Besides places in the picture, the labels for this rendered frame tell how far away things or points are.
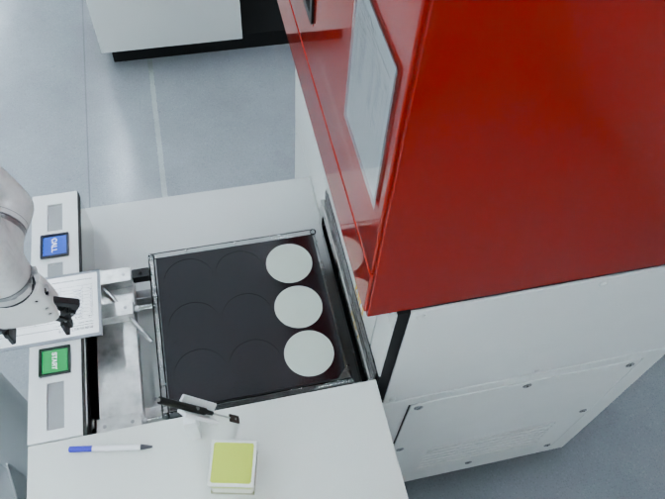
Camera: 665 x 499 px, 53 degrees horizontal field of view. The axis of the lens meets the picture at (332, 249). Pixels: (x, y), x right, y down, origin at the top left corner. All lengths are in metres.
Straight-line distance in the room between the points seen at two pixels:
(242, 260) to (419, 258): 0.63
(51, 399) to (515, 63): 0.99
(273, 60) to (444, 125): 2.57
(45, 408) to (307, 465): 0.48
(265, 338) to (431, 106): 0.80
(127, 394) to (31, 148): 1.82
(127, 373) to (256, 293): 0.30
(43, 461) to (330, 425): 0.49
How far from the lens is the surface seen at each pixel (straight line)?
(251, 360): 1.36
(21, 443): 2.05
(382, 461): 1.23
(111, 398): 1.39
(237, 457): 1.16
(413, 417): 1.55
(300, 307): 1.41
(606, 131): 0.84
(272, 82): 3.14
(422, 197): 0.80
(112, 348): 1.44
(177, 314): 1.42
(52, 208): 1.56
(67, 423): 1.31
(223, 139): 2.92
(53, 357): 1.36
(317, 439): 1.23
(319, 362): 1.36
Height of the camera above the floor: 2.14
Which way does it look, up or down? 57 degrees down
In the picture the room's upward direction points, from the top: 5 degrees clockwise
